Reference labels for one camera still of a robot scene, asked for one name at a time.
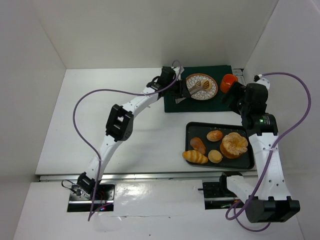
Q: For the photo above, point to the brown oblong glazed bread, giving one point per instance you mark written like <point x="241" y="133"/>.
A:
<point x="197" y="144"/>

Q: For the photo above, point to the striped croissant bread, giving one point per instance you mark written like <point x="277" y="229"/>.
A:
<point x="194" y="156"/>

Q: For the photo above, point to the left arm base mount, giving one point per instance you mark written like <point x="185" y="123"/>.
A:
<point x="80" y="202"/>

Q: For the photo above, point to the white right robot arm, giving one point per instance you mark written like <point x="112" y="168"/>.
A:
<point x="270" y="200"/>

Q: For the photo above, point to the small pale round bun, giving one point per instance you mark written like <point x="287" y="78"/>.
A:
<point x="206" y="85"/>

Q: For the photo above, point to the large sugared ring bread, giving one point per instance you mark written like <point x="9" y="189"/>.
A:
<point x="233" y="145"/>

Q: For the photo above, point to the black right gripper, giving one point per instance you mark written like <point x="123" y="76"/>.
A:
<point x="231" y="95"/>

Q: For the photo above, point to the orange mug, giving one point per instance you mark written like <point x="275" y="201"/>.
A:
<point x="227" y="82"/>

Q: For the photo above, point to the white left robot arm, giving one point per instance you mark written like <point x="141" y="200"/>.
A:
<point x="120" y="122"/>

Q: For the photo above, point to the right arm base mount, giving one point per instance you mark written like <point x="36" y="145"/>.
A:
<point x="215" y="192"/>

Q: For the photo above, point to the glazed round sesame bun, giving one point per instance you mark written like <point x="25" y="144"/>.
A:
<point x="214" y="136"/>

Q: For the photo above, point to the metal tongs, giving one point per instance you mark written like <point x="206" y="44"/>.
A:
<point x="196" y="88"/>

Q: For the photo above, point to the black baking tray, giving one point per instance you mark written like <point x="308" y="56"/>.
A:
<point x="218" y="146"/>

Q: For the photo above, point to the dark green cloth placemat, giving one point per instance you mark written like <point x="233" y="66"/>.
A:
<point x="192" y="105"/>

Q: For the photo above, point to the floral patterned ceramic plate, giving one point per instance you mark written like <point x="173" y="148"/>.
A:
<point x="202" y="95"/>

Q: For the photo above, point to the aluminium rail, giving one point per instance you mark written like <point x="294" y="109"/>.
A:
<point x="202" y="175"/>

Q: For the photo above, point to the small flat round bun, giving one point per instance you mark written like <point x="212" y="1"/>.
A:
<point x="214" y="156"/>

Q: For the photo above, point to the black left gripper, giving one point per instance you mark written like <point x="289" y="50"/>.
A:
<point x="182" y="88"/>

